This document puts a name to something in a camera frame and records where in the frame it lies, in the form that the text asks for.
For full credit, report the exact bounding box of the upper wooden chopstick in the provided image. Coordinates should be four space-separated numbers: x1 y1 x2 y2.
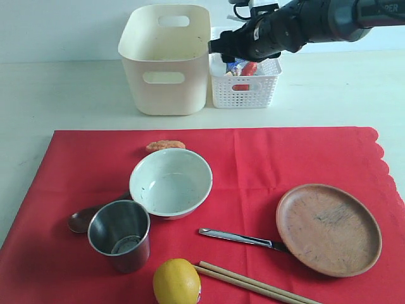
197 261 318 303

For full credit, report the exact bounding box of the lower wooden chopstick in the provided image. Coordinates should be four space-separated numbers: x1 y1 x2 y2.
194 265 302 304

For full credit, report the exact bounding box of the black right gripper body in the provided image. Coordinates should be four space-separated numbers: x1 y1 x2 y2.
234 3 307 62

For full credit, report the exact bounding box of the cream plastic bin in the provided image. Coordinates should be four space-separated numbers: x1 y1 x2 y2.
118 4 211 115

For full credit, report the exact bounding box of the metal table knife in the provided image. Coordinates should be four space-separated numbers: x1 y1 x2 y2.
198 228 290 253

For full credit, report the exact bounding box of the white perforated basket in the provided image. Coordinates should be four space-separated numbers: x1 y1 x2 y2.
209 53 282 108

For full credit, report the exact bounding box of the wooden chopstick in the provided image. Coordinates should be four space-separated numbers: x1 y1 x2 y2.
194 265 302 304
197 261 318 303

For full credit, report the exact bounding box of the red tablecloth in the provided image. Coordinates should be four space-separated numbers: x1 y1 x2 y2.
1 127 404 303

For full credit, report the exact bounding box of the stainless steel cup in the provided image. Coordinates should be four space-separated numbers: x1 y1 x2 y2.
87 199 151 274

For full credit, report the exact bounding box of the fried chicken strip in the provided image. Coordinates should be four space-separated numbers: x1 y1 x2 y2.
146 140 186 153

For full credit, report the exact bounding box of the dark brown spoon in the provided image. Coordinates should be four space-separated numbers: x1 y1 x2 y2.
67 191 132 234

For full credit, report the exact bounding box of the yellow lemon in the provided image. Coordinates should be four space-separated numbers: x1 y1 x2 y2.
153 258 201 303

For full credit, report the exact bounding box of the blue white milk carton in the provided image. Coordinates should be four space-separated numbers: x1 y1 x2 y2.
225 60 259 74

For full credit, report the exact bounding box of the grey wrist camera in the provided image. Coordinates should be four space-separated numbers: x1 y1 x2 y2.
228 0 279 15

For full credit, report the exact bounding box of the light green bowl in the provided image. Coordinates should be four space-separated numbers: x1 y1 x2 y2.
129 148 213 220

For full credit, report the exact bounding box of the brown wooden plate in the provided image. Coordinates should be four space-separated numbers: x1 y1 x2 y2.
276 184 382 277

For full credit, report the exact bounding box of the red toy sausage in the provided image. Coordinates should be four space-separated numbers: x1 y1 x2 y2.
232 62 258 91

